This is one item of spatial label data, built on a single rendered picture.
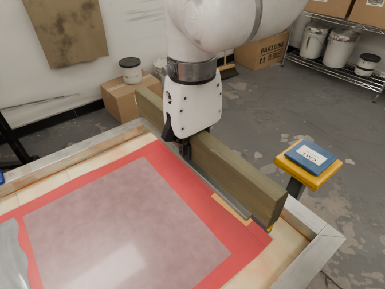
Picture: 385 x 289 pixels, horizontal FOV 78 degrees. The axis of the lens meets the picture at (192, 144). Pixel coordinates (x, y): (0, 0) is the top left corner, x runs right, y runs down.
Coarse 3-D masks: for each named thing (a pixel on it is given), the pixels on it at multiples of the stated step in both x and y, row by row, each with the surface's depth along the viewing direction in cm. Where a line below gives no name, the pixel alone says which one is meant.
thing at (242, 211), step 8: (144, 120) 57; (152, 128) 55; (160, 136) 53; (168, 144) 51; (176, 152) 49; (184, 160) 47; (192, 168) 46; (200, 168) 46; (200, 176) 44; (208, 176) 44; (208, 184) 43; (216, 184) 43; (216, 192) 42; (224, 192) 41; (224, 200) 41; (232, 200) 40; (232, 208) 40; (240, 208) 39; (248, 216) 38
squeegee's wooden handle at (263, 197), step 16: (144, 96) 54; (144, 112) 57; (160, 112) 50; (160, 128) 53; (176, 144) 50; (192, 144) 44; (208, 144) 41; (224, 144) 41; (192, 160) 47; (208, 160) 42; (224, 160) 38; (240, 160) 38; (224, 176) 40; (240, 176) 36; (256, 176) 35; (240, 192) 38; (256, 192) 35; (272, 192) 33; (256, 208) 36; (272, 208) 33; (272, 224) 37
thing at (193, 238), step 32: (192, 192) 57; (160, 224) 51; (192, 224) 51; (224, 224) 51; (256, 224) 51; (96, 256) 46; (128, 256) 46; (160, 256) 46; (192, 256) 46; (224, 256) 46; (256, 256) 46; (64, 288) 42; (96, 288) 42; (128, 288) 42; (160, 288) 42; (192, 288) 42
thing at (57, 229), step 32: (128, 160) 65; (160, 160) 65; (64, 192) 57; (96, 192) 57; (128, 192) 57; (160, 192) 57; (32, 224) 51; (64, 224) 51; (96, 224) 51; (128, 224) 51; (32, 256) 46; (64, 256) 46
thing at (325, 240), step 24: (96, 144) 64; (24, 168) 58; (48, 168) 59; (0, 192) 55; (288, 216) 50; (312, 216) 48; (312, 240) 45; (336, 240) 44; (312, 264) 41; (288, 288) 38
